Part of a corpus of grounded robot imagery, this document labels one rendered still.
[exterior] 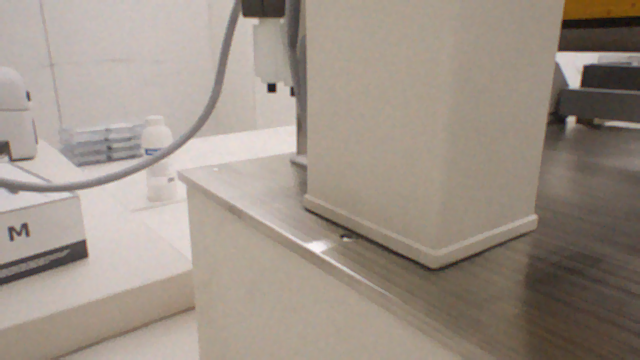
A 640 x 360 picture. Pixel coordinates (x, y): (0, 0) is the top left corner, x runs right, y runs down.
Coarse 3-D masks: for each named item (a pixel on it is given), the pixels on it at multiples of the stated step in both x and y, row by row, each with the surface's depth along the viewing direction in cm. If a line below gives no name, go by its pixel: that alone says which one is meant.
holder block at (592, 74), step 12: (588, 72) 53; (600, 72) 52; (612, 72) 51; (624, 72) 50; (636, 72) 49; (588, 84) 53; (600, 84) 52; (612, 84) 51; (624, 84) 50; (636, 84) 50
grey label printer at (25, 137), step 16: (0, 80) 88; (16, 80) 89; (0, 96) 88; (16, 96) 89; (0, 112) 88; (16, 112) 90; (0, 128) 89; (16, 128) 90; (32, 128) 92; (16, 144) 91; (32, 144) 93
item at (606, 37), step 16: (576, 0) 28; (592, 0) 27; (608, 0) 27; (624, 0) 26; (576, 16) 28; (592, 16) 28; (608, 16) 27; (624, 16) 26; (560, 32) 29; (576, 32) 28; (592, 32) 28; (608, 32) 27; (624, 32) 26
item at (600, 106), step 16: (560, 96) 54; (576, 96) 53; (592, 96) 51; (608, 96) 50; (624, 96) 49; (560, 112) 54; (576, 112) 53; (592, 112) 52; (608, 112) 50; (624, 112) 49
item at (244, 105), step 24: (216, 0) 261; (216, 24) 265; (240, 24) 246; (216, 48) 271; (240, 48) 250; (240, 72) 254; (240, 96) 259; (264, 96) 256; (288, 96) 265; (240, 120) 264; (264, 120) 259; (288, 120) 269
